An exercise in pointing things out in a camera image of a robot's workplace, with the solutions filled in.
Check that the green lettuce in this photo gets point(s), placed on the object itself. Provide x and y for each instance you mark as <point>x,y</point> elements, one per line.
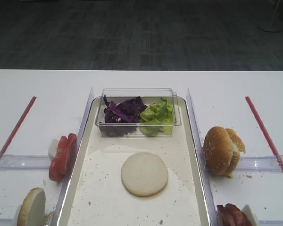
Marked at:
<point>157,113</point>

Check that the sliced tomato stack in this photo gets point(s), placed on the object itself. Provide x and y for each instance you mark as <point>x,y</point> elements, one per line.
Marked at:
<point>59,165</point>

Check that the bacon meat slices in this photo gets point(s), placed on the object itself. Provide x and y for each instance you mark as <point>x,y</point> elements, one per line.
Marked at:
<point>231,215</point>

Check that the clear plastic salad container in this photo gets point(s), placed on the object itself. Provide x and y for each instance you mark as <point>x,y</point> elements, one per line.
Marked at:
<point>148,96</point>

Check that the shredded purple cabbage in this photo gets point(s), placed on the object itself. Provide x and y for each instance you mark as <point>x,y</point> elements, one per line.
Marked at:
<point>128,111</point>

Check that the flat bun bottom on tray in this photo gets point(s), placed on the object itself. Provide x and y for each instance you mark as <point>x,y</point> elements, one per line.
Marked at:
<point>144,174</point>

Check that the metal baking tray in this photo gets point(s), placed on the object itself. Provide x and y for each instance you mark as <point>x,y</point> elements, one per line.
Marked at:
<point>96,195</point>

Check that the sesame burger buns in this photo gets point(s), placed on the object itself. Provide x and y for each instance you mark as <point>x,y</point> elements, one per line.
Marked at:
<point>222,148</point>

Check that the left long clear divider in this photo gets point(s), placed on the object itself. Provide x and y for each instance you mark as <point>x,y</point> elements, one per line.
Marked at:
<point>55,219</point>

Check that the long clear divider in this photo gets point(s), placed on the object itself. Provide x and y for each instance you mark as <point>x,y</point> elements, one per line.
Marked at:
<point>211,214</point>
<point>55,219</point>

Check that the right long clear divider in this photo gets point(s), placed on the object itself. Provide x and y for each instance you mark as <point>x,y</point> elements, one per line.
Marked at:
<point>211,214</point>

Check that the left red tape strip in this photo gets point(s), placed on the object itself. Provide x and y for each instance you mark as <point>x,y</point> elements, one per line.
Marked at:
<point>17,126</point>

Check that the red tape strip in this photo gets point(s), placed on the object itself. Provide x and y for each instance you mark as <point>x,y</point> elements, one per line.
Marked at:
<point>265,132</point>
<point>17,126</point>

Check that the right red tape strip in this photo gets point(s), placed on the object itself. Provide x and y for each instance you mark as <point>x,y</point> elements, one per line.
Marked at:
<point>265,132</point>

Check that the white block behind bacon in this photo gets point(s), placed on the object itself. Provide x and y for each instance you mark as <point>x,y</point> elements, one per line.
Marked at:
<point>250,215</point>

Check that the upright bun half slice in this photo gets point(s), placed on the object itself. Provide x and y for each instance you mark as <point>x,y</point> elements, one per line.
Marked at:
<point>32,211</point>

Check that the white block behind bun slice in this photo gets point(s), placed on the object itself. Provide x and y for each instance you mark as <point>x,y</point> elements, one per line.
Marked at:
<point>15,219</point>

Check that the upper right clear rail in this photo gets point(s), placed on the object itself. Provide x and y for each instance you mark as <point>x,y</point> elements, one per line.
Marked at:
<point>272,163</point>

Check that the clear rail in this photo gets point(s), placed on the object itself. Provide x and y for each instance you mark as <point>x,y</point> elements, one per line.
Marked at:
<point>24,162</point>
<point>270,223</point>
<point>272,163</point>

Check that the upper left clear rail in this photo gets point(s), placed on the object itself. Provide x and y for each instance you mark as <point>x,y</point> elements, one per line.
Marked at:
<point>24,162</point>

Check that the lower right clear rail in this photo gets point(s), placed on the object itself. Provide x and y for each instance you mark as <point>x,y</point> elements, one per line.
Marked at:
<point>270,223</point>

